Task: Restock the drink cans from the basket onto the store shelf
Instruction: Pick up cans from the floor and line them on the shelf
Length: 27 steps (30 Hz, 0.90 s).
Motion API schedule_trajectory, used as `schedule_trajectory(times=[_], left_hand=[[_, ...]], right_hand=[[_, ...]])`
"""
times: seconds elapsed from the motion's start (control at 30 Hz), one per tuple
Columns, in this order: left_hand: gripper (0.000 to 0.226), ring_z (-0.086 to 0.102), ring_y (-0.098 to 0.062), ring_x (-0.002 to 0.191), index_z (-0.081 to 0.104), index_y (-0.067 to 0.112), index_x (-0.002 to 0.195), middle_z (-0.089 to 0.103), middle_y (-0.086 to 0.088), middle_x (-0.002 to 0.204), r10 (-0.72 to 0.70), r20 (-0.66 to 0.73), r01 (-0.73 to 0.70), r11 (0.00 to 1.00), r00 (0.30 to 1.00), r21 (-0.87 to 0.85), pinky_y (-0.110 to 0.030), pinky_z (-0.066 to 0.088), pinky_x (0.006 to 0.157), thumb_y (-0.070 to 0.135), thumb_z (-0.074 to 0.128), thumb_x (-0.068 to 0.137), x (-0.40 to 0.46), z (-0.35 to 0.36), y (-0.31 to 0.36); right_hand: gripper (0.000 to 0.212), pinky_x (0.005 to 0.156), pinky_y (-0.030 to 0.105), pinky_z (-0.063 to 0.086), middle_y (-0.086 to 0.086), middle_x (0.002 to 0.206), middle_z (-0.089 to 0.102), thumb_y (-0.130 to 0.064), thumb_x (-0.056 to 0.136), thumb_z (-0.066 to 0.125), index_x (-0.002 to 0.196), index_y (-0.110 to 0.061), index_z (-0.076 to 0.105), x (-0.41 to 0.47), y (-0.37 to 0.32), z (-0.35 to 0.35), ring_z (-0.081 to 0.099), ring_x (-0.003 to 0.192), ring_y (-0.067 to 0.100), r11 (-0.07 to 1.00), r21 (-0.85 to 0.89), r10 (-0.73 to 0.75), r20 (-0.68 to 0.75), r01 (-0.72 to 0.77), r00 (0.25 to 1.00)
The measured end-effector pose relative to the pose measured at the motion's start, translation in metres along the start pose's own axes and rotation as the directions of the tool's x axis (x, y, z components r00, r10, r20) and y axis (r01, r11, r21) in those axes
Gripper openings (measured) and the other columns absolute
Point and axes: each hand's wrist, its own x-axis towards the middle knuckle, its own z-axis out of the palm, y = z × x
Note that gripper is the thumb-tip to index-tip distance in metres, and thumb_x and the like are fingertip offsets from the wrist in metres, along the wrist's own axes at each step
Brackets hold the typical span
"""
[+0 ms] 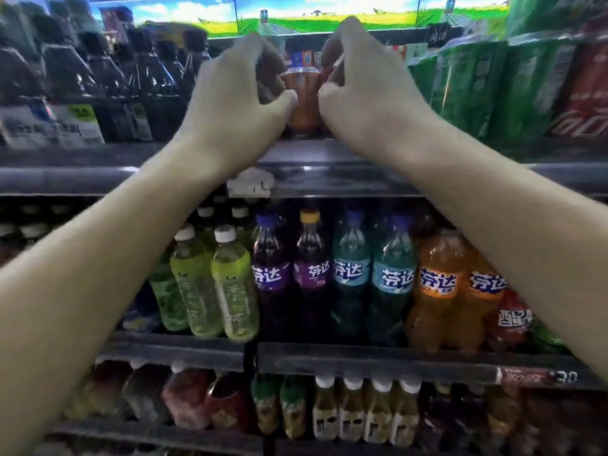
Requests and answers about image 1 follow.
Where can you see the purple grape soda bottle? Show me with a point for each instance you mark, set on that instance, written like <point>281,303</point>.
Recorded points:
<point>312,270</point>
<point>270,275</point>

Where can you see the dark tea bottle white cap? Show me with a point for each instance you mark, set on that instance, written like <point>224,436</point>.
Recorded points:
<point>145,394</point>

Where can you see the orange drink bottle blue cap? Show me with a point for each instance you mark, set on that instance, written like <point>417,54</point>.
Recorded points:
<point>304,99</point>

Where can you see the large red cola bottle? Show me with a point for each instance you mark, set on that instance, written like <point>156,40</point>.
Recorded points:
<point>586,94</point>

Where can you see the lime green drink bottle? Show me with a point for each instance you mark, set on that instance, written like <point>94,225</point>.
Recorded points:
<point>236,289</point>
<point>194,284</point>

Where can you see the green label juice bottle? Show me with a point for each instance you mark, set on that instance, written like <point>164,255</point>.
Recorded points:
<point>294,408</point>
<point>266,406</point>

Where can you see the person's right thumb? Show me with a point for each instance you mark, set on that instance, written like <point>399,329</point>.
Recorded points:
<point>332,106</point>

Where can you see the grey shelf rail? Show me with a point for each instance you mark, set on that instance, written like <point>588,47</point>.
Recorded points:
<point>332,173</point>

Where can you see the red price tag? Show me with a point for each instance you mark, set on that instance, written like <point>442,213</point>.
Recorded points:
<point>536,376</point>

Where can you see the red juice bottle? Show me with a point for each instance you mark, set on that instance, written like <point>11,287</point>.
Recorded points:
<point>186,398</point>
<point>229,403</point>

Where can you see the red label drink bottle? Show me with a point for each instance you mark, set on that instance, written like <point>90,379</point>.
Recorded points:
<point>510,322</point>

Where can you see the blue label soda bottle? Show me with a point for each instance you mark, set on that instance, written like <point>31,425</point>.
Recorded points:
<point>393,280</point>
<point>350,275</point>

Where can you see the long dark shelf rail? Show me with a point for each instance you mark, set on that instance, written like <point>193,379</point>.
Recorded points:
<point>380,363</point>

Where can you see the person's right forearm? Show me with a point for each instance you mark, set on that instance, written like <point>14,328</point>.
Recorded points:
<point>522,223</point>

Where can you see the lowest dark shelf rail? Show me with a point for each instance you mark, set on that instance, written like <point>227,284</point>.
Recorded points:
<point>161,439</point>

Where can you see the landscape picture banner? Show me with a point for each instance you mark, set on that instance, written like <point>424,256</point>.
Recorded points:
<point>304,14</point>

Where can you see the orange soda bottle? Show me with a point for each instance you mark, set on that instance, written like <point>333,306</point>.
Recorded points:
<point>482,299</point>
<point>434,289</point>

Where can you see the row of dark drink bottles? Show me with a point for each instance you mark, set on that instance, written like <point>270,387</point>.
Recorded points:
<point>95,75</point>

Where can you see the small white paper tag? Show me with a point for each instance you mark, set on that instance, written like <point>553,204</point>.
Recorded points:
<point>251,182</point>

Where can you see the person's left hand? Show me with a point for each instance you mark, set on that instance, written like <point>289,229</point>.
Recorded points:
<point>223,113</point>

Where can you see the person's right hand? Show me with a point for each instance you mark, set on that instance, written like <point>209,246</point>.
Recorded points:
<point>375,104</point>

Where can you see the white shelf price label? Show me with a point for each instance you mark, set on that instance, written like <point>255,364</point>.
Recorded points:
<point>52,128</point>

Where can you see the dark green tea bottle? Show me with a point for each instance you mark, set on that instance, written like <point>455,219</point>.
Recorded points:
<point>166,299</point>

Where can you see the person's left forearm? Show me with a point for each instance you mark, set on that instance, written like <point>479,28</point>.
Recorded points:
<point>104,280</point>

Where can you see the group of white capped bottles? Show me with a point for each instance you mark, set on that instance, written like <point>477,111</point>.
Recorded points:
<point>23,232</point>

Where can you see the person's left thumb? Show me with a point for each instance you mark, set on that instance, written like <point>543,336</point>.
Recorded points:
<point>280,113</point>

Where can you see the large green soda bottle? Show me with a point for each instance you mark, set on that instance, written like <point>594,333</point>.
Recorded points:
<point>532,90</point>
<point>468,85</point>

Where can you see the short dark shelf rail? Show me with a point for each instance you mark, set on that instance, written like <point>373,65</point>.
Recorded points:
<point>175,353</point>

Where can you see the row of brown drink bottles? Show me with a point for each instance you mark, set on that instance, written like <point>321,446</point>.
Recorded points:
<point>513,422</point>

